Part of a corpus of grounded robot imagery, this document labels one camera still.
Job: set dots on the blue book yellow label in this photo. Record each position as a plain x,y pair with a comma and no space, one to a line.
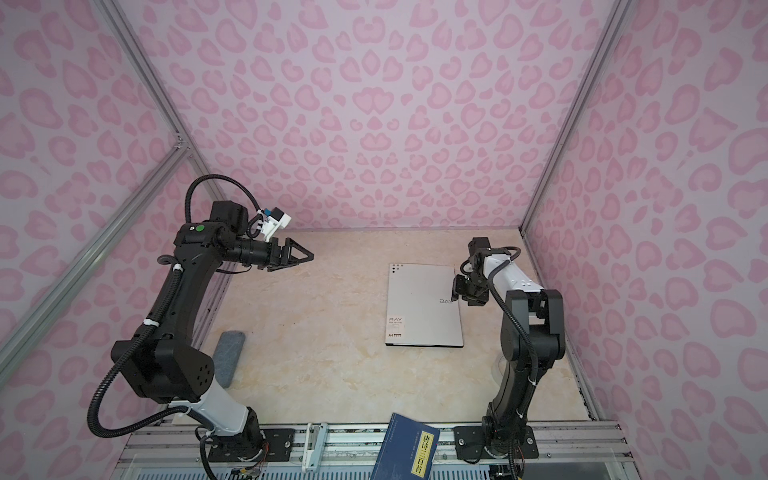
407,450

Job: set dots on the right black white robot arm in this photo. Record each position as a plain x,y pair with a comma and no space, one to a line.
532,339

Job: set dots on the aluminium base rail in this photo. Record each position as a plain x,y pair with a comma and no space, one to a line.
550,450

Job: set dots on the aluminium corner post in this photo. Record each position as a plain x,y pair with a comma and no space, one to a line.
619,17
174,114

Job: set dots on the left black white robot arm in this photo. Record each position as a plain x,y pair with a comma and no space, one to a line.
160,362

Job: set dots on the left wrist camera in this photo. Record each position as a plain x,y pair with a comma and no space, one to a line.
269,222

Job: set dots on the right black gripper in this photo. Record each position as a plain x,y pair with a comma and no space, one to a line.
458,287

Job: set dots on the left aluminium corner post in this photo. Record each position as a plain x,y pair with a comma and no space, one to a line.
174,114

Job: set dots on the white black file folder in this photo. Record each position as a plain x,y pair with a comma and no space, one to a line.
420,309

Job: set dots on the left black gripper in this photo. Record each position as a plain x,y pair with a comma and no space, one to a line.
274,262

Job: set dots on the grey whiteboard eraser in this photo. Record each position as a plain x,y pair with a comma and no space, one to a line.
226,356

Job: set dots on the aluminium diagonal frame bar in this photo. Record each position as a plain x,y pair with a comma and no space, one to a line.
38,320

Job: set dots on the right aluminium corner post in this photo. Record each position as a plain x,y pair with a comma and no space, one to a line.
619,17

